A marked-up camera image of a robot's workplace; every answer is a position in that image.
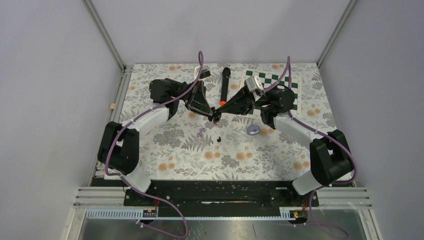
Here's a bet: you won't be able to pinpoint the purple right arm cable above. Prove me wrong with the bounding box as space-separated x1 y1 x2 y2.
263 55 359 239

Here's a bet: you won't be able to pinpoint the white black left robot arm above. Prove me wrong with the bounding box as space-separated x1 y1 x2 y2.
97 78 213 206

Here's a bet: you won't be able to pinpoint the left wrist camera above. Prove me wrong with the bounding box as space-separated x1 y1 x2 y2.
194 65 211 79

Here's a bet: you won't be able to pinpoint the black microphone orange end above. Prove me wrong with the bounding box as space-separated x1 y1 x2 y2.
219 67 231 106

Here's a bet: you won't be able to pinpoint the black earbud charging case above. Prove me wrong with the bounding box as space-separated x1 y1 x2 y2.
211 111 222 125

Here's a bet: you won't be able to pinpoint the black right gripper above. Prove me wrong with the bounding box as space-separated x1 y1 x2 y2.
216 85 271 117

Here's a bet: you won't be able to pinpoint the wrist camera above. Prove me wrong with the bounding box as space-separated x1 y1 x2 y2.
245 76 264 93
194 65 211 79

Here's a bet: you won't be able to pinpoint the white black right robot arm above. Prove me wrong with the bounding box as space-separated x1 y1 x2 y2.
209 86 355 206

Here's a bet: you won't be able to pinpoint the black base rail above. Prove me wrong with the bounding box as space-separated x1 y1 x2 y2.
123 180 320 218

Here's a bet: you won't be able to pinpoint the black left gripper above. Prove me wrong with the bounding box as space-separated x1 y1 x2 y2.
167 78 214 119

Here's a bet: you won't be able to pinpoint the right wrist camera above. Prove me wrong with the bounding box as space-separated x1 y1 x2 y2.
245 76 264 93

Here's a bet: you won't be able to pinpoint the floral tablecloth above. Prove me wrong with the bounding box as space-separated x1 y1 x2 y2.
120 63 337 181

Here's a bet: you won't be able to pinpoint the purple clip earbuds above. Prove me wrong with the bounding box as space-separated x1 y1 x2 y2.
197 128 206 138

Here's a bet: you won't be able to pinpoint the green white chessboard mat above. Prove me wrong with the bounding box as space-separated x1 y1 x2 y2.
240 68 302 119

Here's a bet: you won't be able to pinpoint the silver computer mouse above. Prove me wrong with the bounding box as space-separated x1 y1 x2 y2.
246 124 261 136

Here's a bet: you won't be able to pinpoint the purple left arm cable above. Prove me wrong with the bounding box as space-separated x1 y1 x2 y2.
105 50 205 239

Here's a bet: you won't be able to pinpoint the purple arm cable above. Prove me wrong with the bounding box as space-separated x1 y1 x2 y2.
263 55 359 239
105 50 205 239

